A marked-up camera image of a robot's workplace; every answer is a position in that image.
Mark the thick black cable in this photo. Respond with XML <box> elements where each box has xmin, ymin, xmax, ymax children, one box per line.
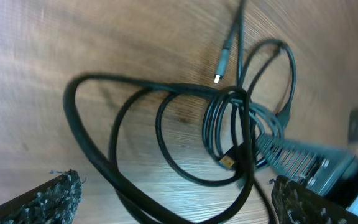
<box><xmin>62</xmin><ymin>72</ymin><xmax>276</xmax><ymax>224</ymax></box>

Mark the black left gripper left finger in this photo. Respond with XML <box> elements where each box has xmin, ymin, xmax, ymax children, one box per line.
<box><xmin>0</xmin><ymin>169</ymin><xmax>83</xmax><ymax>224</ymax></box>

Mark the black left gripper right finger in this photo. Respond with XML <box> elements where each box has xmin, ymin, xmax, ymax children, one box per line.
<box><xmin>271</xmin><ymin>175</ymin><xmax>358</xmax><ymax>224</ymax></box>

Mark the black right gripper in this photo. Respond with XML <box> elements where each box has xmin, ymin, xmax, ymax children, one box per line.
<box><xmin>256</xmin><ymin>134</ymin><xmax>358</xmax><ymax>216</ymax></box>

